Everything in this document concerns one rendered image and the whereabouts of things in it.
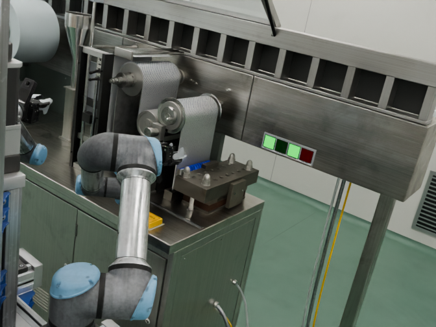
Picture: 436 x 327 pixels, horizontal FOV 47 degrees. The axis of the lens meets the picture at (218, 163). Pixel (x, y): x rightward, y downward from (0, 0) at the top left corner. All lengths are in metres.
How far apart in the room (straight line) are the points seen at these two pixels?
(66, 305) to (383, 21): 3.62
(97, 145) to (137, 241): 0.31
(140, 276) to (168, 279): 0.56
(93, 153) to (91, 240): 0.72
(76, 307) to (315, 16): 3.74
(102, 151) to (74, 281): 0.39
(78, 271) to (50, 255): 1.06
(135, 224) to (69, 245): 0.91
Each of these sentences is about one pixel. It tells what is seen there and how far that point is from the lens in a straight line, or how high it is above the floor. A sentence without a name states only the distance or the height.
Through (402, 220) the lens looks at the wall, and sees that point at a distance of 4.56.
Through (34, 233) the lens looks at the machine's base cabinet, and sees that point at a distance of 2.47.
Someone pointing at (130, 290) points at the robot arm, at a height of 1.03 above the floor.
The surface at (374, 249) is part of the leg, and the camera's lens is 2.29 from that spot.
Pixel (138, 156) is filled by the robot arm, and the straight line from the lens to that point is 1.47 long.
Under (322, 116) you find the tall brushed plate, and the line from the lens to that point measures 2.06.
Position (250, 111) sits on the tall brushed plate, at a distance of 2.22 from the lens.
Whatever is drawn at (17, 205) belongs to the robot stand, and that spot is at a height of 1.17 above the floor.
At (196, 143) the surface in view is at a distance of 2.15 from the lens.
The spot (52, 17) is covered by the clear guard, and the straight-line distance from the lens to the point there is 2.81.
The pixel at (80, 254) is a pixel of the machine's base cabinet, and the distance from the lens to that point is 2.23.
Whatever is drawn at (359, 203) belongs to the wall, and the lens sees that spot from 4.64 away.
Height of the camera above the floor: 1.79
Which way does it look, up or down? 20 degrees down
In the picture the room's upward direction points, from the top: 11 degrees clockwise
